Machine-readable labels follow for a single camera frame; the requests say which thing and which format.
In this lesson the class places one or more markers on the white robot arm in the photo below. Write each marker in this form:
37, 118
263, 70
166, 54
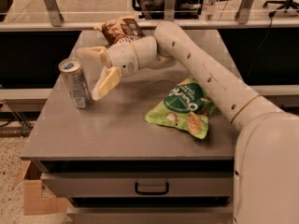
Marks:
266, 178

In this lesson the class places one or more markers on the black chair at right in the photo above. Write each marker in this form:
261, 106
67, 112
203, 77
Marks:
283, 5

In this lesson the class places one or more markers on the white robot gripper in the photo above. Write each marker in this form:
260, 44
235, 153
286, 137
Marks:
121, 57

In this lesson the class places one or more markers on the black upper drawer handle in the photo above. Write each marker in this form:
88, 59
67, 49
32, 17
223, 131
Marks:
151, 190

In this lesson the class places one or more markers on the brown Late July chip bag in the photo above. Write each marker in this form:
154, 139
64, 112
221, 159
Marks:
120, 29

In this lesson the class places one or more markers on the clear plastic water bottle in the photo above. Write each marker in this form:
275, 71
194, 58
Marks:
208, 9

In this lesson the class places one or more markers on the green coconut chips bag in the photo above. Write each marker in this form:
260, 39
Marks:
186, 107

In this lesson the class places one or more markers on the grey drawer cabinet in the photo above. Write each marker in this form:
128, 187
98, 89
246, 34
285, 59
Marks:
94, 156

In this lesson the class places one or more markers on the brown cardboard box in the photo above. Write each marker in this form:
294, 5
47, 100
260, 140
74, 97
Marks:
38, 199

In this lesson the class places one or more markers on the silver redbull can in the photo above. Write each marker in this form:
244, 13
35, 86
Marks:
76, 82

